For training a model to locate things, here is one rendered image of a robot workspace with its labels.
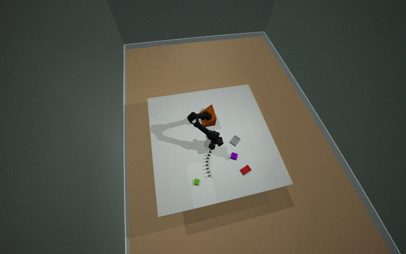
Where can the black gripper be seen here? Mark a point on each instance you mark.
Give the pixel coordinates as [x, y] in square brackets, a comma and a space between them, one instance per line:
[212, 145]

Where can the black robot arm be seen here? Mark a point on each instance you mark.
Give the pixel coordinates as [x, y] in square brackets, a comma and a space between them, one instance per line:
[211, 135]

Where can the purple block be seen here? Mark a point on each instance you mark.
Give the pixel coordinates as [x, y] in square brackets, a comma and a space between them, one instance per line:
[234, 156]

